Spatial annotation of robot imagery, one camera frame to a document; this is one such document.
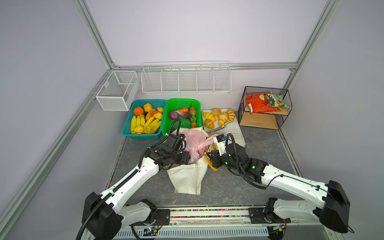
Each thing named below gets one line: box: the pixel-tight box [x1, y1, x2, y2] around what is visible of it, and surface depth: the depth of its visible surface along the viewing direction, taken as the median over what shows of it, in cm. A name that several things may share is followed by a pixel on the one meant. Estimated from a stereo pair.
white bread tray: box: [202, 109, 246, 147], surface depth 111 cm
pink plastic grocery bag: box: [183, 129, 219, 164], surface depth 79 cm
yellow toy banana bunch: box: [130, 115, 162, 134], surface depth 107 cm
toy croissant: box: [217, 111, 229, 127], surface depth 114 cm
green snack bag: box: [264, 93, 290, 109], surface depth 100 cm
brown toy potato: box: [189, 106, 197, 116], surface depth 117 cm
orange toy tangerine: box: [133, 106, 144, 116], surface depth 111 cm
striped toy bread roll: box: [204, 119, 215, 130], surface depth 111 cm
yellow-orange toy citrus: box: [143, 103, 153, 113], surface depth 115 cm
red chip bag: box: [245, 91, 281, 114], surface depth 99 cm
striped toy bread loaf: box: [202, 112, 216, 122], surface depth 117 cm
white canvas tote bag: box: [167, 126, 210, 196], surface depth 73 cm
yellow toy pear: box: [134, 125, 144, 133], surface depth 102 cm
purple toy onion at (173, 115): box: [169, 111, 179, 120], surface depth 113 cm
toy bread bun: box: [211, 108, 222, 116], surface depth 118 cm
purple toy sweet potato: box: [174, 110, 192, 120], surface depth 117 cm
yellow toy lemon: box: [153, 112, 163, 120], surface depth 109 cm
